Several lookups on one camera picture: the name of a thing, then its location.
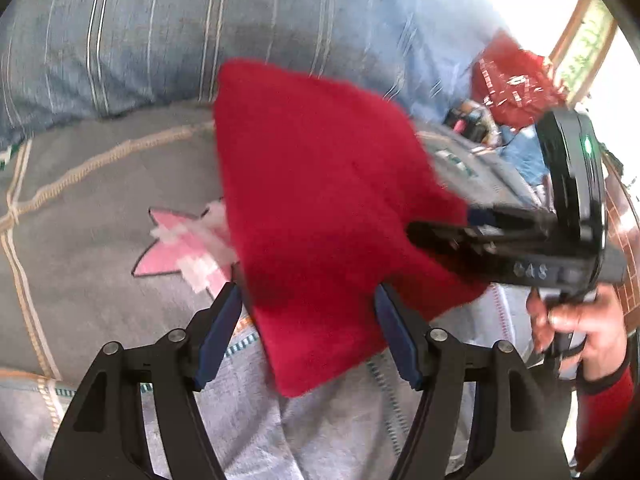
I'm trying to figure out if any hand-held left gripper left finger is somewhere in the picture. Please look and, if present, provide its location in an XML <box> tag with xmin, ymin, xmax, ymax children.
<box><xmin>44</xmin><ymin>282</ymin><xmax>244</xmax><ymax>480</ymax></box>

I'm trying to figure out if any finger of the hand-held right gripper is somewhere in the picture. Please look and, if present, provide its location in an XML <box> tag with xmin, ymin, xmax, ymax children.
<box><xmin>467</xmin><ymin>202</ymin><xmax>557</xmax><ymax>235</ymax></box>
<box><xmin>406</xmin><ymin>219</ymin><xmax>507</xmax><ymax>282</ymax></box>

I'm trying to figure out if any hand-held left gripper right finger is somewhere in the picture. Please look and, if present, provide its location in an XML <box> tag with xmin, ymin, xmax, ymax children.
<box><xmin>374</xmin><ymin>282</ymin><xmax>571</xmax><ymax>480</ymax></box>

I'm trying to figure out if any red knit garment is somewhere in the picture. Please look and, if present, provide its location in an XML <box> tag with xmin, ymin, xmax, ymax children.
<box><xmin>214</xmin><ymin>58</ymin><xmax>488</xmax><ymax>398</ymax></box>

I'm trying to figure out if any person's right forearm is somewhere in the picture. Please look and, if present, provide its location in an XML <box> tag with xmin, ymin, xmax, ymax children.
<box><xmin>574</xmin><ymin>359</ymin><xmax>637</xmax><ymax>472</ymax></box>

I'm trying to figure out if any person's right hand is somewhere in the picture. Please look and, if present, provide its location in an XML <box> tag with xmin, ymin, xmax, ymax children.
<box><xmin>526</xmin><ymin>285</ymin><xmax>629</xmax><ymax>382</ymax></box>

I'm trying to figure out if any light blue cloth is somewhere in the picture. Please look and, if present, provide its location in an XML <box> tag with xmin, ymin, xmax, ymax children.
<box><xmin>499</xmin><ymin>125</ymin><xmax>549</xmax><ymax>187</ymax></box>

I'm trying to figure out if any dark blurred object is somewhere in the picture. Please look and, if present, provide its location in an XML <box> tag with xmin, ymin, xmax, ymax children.
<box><xmin>444</xmin><ymin>99</ymin><xmax>502</xmax><ymax>148</ymax></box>

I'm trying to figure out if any red patterned plastic bag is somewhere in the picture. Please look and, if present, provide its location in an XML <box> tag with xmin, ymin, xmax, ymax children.
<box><xmin>470</xmin><ymin>31</ymin><xmax>569</xmax><ymax>129</ymax></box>

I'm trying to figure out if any grey printed bed sheet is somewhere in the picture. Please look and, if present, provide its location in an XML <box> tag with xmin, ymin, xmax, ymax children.
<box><xmin>0</xmin><ymin>105</ymin><xmax>576</xmax><ymax>480</ymax></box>

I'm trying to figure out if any blue plaid pillow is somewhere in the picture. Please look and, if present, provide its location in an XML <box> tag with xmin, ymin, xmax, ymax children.
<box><xmin>0</xmin><ymin>0</ymin><xmax>506</xmax><ymax>148</ymax></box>

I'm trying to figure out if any wooden window frame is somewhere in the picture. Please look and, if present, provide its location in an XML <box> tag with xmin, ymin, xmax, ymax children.
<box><xmin>549</xmin><ymin>0</ymin><xmax>619</xmax><ymax>107</ymax></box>

